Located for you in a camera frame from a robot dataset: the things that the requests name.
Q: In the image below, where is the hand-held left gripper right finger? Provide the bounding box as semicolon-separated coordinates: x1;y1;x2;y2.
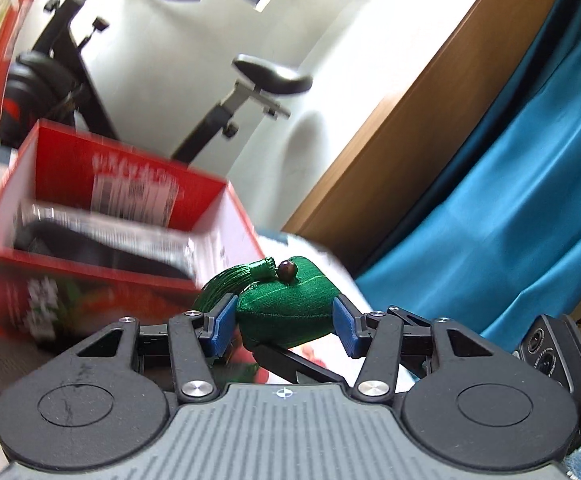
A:
333;296;514;405

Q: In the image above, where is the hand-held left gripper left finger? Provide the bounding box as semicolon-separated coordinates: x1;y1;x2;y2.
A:
63;293;239;404

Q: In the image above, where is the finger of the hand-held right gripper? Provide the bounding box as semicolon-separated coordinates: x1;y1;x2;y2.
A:
254;344;347;387

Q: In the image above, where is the green tasselled fabric pouch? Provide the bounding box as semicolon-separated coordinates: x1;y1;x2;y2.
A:
193;255;351;349

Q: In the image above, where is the black pouch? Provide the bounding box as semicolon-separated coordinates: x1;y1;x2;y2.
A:
13;200;199;282

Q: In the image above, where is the red cardboard box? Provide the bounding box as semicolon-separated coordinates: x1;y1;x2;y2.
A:
0;119;267;342

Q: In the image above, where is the blue curtain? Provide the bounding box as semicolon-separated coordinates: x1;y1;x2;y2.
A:
355;0;581;357

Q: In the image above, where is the brown wooden panel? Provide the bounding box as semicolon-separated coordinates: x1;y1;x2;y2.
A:
283;0;577;277

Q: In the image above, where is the black exercise bike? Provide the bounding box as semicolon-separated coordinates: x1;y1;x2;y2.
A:
0;0;314;165

